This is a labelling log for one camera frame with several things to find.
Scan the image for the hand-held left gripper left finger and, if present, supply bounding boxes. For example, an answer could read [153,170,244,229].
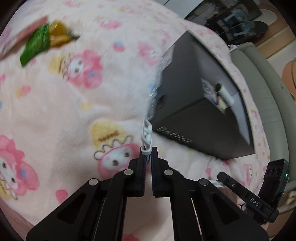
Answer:
[26,146,148,241]

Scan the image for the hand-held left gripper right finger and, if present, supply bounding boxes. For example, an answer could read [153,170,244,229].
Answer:
[150,146,270,241]

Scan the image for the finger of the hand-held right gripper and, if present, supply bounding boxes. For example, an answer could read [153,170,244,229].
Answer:
[217,172,279,225]

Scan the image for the white plastic clip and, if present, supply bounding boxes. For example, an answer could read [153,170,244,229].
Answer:
[141,118,153,155]

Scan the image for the dark grey cardboard box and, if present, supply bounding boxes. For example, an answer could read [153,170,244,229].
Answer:
[148,31,255,160]

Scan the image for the grey padded headboard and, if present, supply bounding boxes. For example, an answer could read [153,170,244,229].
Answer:
[230,42,292,193]

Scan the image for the pink printed blanket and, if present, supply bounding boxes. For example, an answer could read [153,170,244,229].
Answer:
[0,0,271,241]

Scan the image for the white paper roll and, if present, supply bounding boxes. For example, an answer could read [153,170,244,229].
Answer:
[214,83,234,106]

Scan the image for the cartoon printed tissue pack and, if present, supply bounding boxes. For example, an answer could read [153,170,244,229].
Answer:
[201,79,216,102]

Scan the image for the yellow snack packet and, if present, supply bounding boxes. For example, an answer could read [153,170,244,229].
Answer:
[47,20,80,48]

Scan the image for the green snack packet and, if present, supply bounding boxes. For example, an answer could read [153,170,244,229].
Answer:
[20,23,52,67]

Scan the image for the pink small carton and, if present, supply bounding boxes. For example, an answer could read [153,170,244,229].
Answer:
[0,16,49,59]

